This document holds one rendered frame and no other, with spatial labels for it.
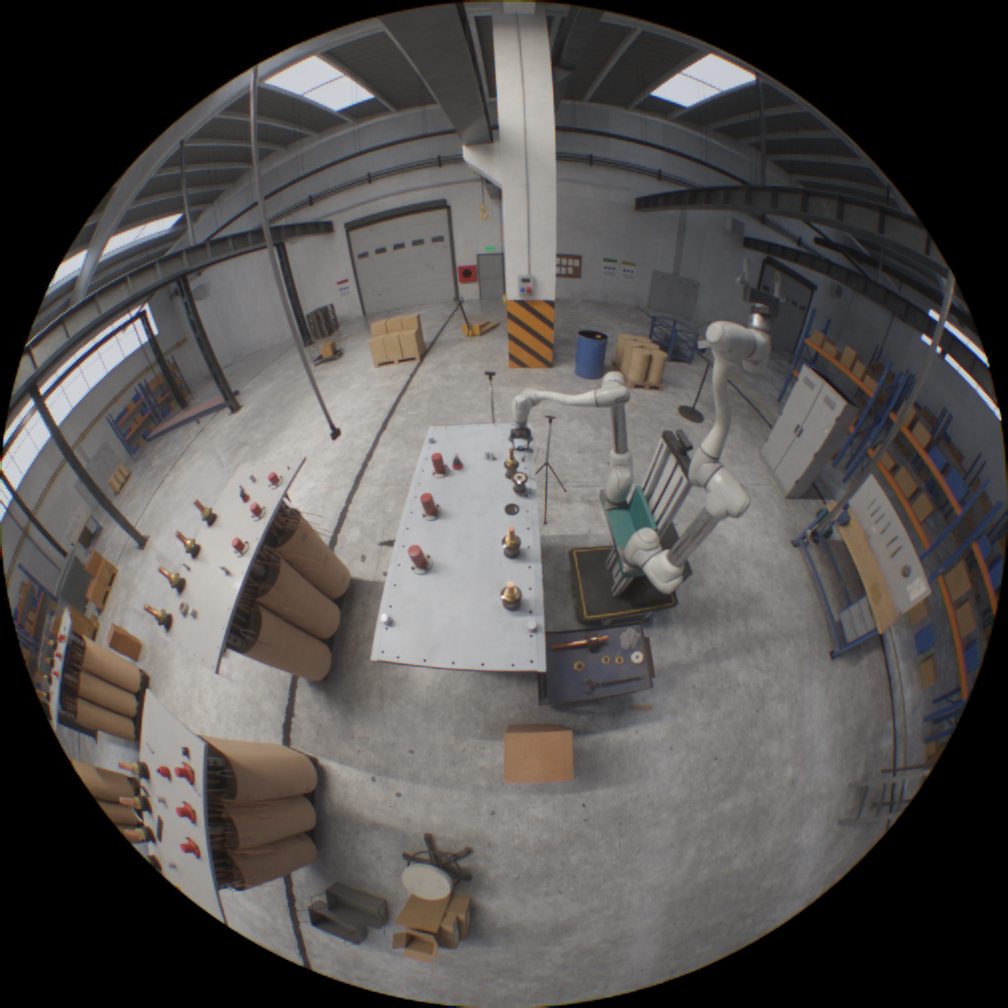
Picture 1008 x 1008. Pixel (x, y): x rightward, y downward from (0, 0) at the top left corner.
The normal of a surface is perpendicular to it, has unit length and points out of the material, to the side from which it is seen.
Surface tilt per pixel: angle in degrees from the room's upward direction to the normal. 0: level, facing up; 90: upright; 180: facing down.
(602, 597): 0
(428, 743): 0
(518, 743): 0
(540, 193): 90
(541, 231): 90
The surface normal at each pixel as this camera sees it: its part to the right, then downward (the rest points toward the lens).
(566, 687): -0.04, -0.64
